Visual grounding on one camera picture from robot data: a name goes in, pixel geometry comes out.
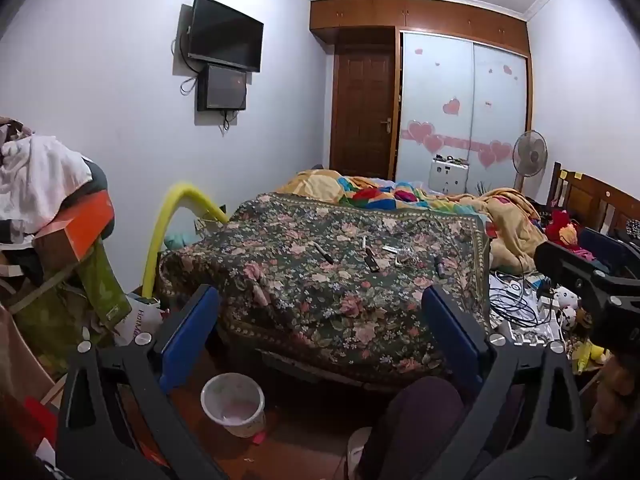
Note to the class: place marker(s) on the green bag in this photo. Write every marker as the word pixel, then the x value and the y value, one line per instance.
pixel 107 285

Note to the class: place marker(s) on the red plush toy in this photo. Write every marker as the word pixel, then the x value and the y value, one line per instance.
pixel 562 230

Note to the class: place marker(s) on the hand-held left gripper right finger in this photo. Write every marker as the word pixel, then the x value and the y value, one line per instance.
pixel 450 342

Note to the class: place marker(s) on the pink paper scrap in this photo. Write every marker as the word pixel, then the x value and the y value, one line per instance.
pixel 258 438

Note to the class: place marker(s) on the brown overhead cabinet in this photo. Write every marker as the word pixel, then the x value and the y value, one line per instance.
pixel 425 15

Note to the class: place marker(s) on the small black tube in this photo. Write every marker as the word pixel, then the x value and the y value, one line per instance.
pixel 440 266

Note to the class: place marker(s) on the white spotted plush toy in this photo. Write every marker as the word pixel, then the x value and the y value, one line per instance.
pixel 567 305

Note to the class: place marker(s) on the person's leg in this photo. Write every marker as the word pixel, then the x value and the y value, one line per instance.
pixel 410 420

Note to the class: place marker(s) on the brown wooden door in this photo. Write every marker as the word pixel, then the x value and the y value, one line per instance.
pixel 362 110

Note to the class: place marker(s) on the yellow foam tube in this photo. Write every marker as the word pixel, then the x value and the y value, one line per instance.
pixel 170 205

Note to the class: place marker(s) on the black pen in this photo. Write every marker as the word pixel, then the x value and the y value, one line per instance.
pixel 371 260

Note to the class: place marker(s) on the black flat television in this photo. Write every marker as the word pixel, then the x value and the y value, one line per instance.
pixel 225 32

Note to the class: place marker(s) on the red paper bag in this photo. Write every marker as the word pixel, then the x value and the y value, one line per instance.
pixel 37 415

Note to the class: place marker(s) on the white slipper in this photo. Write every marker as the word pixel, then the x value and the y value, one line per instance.
pixel 357 452

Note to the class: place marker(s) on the standing fan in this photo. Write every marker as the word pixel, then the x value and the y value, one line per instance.
pixel 530 152

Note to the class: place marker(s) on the small white cabinet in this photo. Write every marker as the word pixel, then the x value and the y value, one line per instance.
pixel 447 177

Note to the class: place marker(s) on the grey tape roll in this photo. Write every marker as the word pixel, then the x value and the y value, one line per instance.
pixel 404 259

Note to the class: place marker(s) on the pink heart stickers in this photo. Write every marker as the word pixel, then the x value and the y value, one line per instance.
pixel 451 106

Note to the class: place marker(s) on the brown wooden headboard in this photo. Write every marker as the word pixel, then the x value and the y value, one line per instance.
pixel 590 200

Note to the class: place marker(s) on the yellow patchwork quilt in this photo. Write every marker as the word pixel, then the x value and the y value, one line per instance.
pixel 510 225

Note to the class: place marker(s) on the white plastic bag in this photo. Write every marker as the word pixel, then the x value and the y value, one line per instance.
pixel 137 320

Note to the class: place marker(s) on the small black wall monitor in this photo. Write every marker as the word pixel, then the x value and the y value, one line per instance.
pixel 225 87

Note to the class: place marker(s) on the frosted wardrobe sliding door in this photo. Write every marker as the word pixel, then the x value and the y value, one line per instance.
pixel 500 110
pixel 435 95

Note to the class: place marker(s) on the white cloth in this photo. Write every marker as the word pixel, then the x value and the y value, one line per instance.
pixel 40 175

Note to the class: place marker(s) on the teal cloth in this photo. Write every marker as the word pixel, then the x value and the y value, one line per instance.
pixel 177 241

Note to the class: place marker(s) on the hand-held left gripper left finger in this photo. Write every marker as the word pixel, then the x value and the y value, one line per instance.
pixel 187 342

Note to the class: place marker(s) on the orange box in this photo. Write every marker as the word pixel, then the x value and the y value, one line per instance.
pixel 85 215

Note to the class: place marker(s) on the floral blanket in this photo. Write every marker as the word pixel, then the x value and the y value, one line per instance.
pixel 300 300

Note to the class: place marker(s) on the black marker with pale cap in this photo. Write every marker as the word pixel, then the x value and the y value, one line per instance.
pixel 322 252

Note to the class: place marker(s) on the white trash bin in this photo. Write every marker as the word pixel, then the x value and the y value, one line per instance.
pixel 232 400

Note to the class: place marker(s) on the pile of clothes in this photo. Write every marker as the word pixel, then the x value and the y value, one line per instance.
pixel 12 127

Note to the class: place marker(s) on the white power strip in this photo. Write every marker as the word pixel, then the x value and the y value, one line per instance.
pixel 530 334

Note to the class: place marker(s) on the dark green cloth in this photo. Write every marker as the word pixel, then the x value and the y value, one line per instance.
pixel 97 177

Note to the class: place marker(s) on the brown plush toy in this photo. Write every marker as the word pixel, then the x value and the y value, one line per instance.
pixel 612 395

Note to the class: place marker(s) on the tan wooden board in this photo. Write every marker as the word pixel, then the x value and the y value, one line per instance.
pixel 22 355

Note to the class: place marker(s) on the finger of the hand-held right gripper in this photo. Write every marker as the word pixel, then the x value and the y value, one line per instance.
pixel 560 260

